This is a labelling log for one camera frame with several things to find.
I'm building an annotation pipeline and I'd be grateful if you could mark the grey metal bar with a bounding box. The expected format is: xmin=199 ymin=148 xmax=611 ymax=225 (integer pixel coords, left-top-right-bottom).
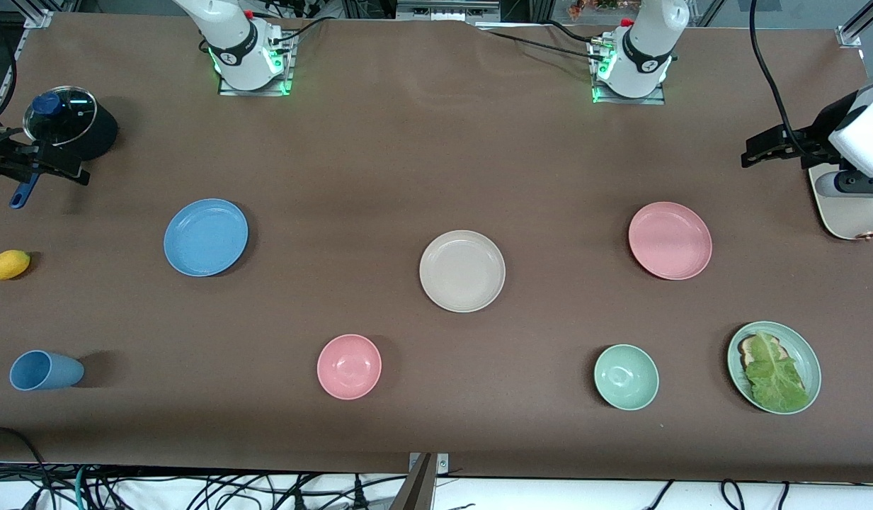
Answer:
xmin=389 ymin=453 xmax=437 ymax=510

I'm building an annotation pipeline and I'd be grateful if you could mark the small green bowl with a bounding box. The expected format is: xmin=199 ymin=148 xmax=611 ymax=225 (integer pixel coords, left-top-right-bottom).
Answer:
xmin=593 ymin=344 xmax=660 ymax=412

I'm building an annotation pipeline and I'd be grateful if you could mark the blue plate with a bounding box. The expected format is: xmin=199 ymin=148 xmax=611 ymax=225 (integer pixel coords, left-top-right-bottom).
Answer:
xmin=164 ymin=198 xmax=249 ymax=278

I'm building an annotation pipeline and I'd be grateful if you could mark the black table cable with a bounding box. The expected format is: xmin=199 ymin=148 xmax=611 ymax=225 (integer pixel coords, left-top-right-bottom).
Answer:
xmin=270 ymin=18 xmax=332 ymax=47
xmin=477 ymin=27 xmax=601 ymax=59

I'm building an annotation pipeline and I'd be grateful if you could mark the green lettuce leaf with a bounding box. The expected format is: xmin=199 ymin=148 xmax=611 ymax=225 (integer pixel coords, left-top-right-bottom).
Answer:
xmin=744 ymin=331 xmax=811 ymax=414

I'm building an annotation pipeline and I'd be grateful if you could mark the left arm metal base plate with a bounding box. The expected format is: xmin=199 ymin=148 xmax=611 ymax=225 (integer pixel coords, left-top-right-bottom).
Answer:
xmin=590 ymin=32 xmax=667 ymax=106

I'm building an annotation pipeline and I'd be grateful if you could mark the beige toaster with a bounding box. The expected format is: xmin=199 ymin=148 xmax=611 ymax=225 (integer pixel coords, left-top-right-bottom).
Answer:
xmin=808 ymin=163 xmax=873 ymax=242

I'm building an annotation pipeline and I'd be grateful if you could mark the white power strip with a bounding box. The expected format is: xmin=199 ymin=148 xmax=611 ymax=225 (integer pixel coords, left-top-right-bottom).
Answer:
xmin=263 ymin=0 xmax=325 ymax=19

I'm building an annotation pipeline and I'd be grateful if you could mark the blue cup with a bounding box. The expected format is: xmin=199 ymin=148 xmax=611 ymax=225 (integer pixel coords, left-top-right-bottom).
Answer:
xmin=9 ymin=350 xmax=85 ymax=392

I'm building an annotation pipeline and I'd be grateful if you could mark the small pink bowl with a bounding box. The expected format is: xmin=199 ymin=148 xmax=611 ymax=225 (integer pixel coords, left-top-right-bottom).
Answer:
xmin=316 ymin=334 xmax=382 ymax=401

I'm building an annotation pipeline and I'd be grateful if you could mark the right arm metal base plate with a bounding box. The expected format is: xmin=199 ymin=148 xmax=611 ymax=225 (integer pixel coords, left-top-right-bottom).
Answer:
xmin=217 ymin=28 xmax=296 ymax=97

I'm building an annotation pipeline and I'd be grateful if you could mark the beige plate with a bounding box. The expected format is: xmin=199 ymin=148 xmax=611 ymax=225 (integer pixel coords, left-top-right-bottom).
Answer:
xmin=418 ymin=229 xmax=507 ymax=314

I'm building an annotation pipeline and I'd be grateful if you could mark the green plate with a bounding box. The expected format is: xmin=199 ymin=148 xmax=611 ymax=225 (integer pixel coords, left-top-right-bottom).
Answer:
xmin=726 ymin=321 xmax=823 ymax=416

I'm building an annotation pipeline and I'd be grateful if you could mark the aluminium frame profile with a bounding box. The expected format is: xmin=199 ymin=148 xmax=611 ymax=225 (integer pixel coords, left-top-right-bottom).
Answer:
xmin=836 ymin=0 xmax=873 ymax=49
xmin=22 ymin=0 xmax=79 ymax=29

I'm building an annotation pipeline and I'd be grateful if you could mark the toasted bread slice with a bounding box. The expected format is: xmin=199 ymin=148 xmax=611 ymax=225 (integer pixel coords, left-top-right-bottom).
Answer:
xmin=738 ymin=335 xmax=788 ymax=370

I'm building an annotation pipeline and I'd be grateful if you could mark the grey metal housing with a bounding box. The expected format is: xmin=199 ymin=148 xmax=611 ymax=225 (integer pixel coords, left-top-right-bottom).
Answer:
xmin=396 ymin=0 xmax=502 ymax=26

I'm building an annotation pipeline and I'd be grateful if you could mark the pink plate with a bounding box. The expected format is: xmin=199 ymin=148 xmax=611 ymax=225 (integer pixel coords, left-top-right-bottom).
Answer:
xmin=627 ymin=202 xmax=713 ymax=281

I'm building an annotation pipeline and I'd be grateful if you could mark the glass lid blue knob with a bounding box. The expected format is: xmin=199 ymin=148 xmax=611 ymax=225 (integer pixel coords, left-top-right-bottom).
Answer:
xmin=23 ymin=86 xmax=98 ymax=147

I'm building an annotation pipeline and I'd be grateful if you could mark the yellow lemon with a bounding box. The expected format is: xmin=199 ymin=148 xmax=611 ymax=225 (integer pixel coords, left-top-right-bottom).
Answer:
xmin=0 ymin=249 xmax=32 ymax=281

